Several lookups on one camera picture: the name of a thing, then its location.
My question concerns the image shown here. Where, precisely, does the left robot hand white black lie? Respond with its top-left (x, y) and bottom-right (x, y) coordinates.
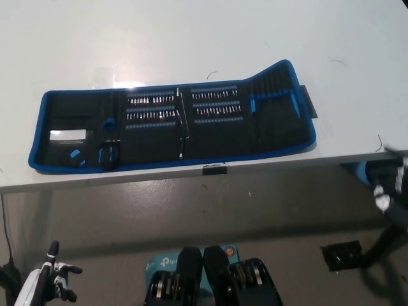
top-left (14, 240), bottom-right (83, 306)

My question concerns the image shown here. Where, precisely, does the right robot hand black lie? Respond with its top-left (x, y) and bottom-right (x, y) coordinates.
top-left (372, 146), bottom-right (408, 230)

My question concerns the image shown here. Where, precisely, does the black toolkit case blue trim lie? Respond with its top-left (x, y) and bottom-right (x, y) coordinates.
top-left (27, 59), bottom-right (317, 175)

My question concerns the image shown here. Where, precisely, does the black pouch blue edge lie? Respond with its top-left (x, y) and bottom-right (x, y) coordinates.
top-left (96, 141), bottom-right (121, 170)

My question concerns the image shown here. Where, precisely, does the blue object under table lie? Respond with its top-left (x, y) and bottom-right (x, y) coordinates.
top-left (349, 161), bottom-right (374, 186)

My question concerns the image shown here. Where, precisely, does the black table leg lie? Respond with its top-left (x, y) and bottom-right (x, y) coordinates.
top-left (362, 219), bottom-right (408, 268)

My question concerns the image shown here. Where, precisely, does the black floor socket plate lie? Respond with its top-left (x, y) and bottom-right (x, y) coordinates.
top-left (320, 240), bottom-right (365, 272)

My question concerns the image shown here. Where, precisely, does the teal tp-link box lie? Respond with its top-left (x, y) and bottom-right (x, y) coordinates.
top-left (145, 244), bottom-right (240, 288)

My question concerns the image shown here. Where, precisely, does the long blue spudger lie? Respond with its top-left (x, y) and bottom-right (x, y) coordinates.
top-left (288, 91), bottom-right (303, 118)

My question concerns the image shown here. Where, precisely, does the white card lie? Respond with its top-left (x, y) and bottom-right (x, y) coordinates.
top-left (49, 128), bottom-right (88, 143)

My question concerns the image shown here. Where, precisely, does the grey bit holder strip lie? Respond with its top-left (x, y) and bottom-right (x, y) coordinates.
top-left (125, 108), bottom-right (177, 121)
top-left (191, 101), bottom-right (242, 116)
top-left (191, 87), bottom-right (240, 99)
top-left (127, 93), bottom-right (177, 105)
top-left (125, 122), bottom-right (177, 131)
top-left (193, 117), bottom-right (244, 126)

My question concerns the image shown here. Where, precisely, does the thin metal extension shaft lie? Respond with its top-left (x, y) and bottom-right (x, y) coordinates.
top-left (179, 91), bottom-right (191, 140)

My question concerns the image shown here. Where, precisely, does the black hanging cable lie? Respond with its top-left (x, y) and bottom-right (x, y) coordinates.
top-left (0, 194), bottom-right (20, 275)

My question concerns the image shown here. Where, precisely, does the black silver screwdriver handle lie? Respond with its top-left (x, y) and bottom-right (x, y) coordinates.
top-left (175, 87), bottom-right (186, 160)

